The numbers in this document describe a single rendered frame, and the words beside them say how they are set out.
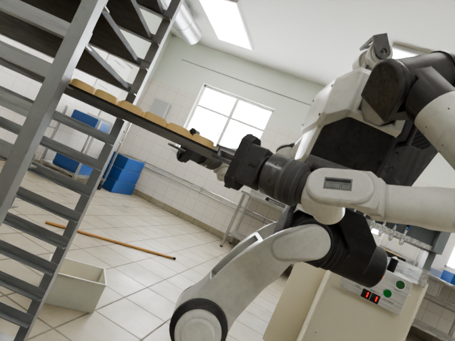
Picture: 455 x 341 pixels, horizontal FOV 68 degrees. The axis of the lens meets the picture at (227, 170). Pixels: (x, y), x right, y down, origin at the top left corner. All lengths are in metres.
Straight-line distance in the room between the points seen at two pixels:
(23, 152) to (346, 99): 0.69
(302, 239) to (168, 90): 5.80
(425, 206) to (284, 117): 5.24
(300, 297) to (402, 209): 1.73
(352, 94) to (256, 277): 0.49
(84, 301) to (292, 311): 1.22
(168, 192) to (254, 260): 5.25
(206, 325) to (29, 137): 0.56
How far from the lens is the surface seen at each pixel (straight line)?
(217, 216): 5.74
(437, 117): 0.70
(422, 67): 0.77
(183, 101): 6.30
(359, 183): 0.60
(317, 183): 0.60
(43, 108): 0.75
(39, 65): 0.80
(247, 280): 0.88
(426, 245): 2.33
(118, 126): 1.16
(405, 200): 0.62
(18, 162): 0.76
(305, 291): 2.28
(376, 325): 1.60
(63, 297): 1.96
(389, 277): 1.54
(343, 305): 1.58
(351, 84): 0.86
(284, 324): 2.34
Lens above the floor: 0.90
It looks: 2 degrees up
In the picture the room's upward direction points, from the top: 24 degrees clockwise
